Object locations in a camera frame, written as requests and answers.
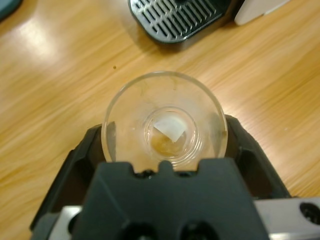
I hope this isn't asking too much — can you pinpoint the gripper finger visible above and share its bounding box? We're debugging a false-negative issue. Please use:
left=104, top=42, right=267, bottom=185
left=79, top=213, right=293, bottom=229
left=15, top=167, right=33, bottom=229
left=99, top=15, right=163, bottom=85
left=29, top=121, right=119, bottom=231
left=224, top=114, right=291, bottom=201

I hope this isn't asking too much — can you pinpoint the clear glass cup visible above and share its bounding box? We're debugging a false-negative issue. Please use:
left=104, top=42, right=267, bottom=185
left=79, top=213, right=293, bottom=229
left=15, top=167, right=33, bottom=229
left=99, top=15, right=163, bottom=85
left=101, top=70, right=229, bottom=168

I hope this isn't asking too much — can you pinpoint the white capsule coffee machine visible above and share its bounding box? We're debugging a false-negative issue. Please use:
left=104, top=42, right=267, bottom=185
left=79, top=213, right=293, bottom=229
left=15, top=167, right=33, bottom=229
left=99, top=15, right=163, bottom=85
left=234, top=0, right=294, bottom=26

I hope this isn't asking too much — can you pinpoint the coffee machine drip tray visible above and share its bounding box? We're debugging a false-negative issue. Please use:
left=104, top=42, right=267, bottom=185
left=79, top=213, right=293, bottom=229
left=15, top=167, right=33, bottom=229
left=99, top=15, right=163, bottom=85
left=127, top=0, right=241, bottom=52

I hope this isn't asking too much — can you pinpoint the small white sticker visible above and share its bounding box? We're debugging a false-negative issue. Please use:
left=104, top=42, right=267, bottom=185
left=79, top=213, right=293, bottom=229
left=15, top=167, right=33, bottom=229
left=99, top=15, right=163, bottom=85
left=153, top=117, right=186, bottom=144

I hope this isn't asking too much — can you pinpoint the teal plastic tray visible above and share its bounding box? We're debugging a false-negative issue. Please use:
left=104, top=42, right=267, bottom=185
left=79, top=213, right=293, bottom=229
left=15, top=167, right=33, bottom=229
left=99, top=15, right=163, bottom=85
left=0, top=0, right=24, bottom=22

